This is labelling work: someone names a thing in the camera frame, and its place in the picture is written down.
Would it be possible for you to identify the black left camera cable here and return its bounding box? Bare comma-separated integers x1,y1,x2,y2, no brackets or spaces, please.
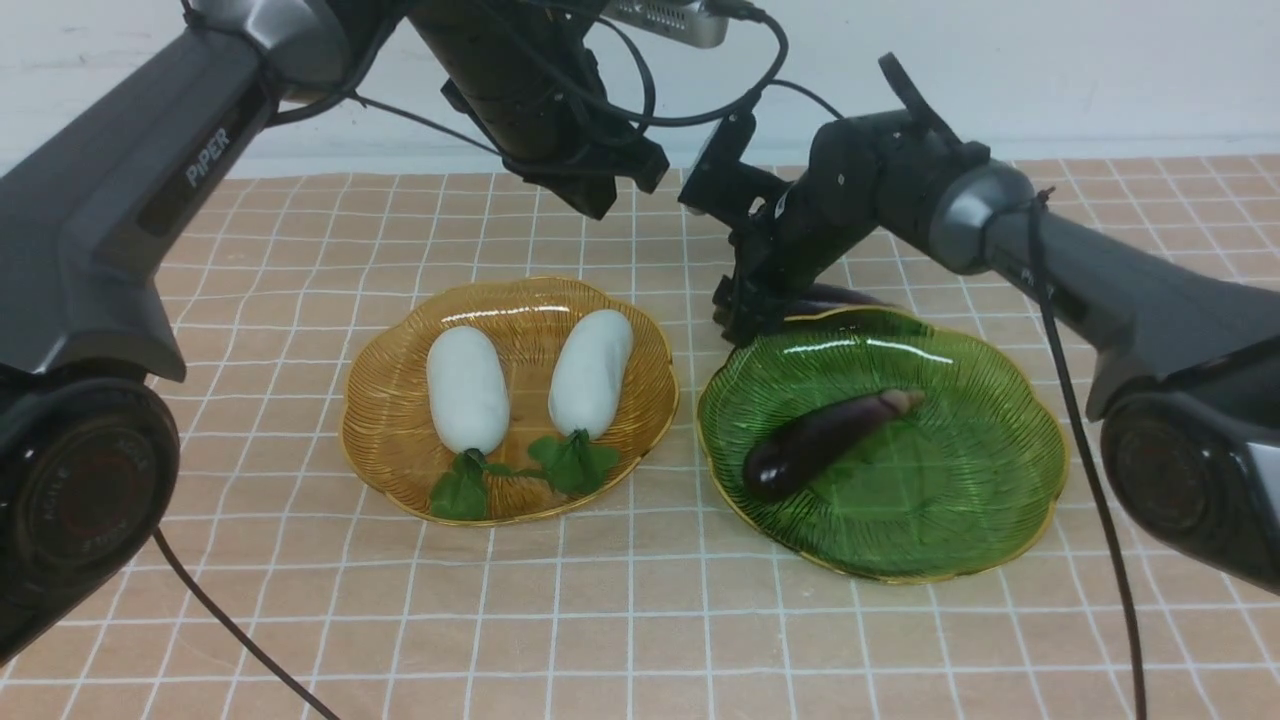
349,0,846,170

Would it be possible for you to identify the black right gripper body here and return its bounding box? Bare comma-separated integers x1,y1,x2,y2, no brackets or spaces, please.
724,184,851,301

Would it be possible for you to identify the white radish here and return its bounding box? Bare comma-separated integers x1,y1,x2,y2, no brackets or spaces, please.
426,325,511,521
527,309,634,497

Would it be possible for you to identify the purple eggplant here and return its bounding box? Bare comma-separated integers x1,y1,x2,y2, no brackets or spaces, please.
741,389,925,503
783,283,893,318

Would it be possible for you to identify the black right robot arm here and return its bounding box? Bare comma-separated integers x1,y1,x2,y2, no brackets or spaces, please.
681,110,1279,592

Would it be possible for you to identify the green ribbed plastic plate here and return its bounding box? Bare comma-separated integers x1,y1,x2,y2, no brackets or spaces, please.
698,307,1070,584

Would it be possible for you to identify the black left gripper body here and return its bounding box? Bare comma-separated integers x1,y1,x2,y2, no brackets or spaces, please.
440,29,669,196

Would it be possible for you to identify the purple eggplant front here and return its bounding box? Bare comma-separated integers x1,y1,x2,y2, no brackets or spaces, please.
741,389,925,503

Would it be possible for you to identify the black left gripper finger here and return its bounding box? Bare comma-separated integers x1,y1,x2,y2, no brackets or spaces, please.
545,178,617,222

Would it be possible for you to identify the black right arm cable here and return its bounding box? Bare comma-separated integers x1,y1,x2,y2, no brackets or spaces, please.
1025,188,1148,720

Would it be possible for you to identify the purple eggplant back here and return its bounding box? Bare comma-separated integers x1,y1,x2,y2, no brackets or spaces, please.
783,283,893,318

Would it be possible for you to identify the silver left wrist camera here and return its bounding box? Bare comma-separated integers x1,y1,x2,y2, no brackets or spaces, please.
602,0,730,49

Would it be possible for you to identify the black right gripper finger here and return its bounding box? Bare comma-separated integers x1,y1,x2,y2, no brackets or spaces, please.
712,278,791,346

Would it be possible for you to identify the amber ribbed plastic plate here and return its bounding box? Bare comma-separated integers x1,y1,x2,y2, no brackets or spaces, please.
340,277,681,527

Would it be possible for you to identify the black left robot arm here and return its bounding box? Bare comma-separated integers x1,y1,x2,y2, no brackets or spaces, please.
1,1,669,661

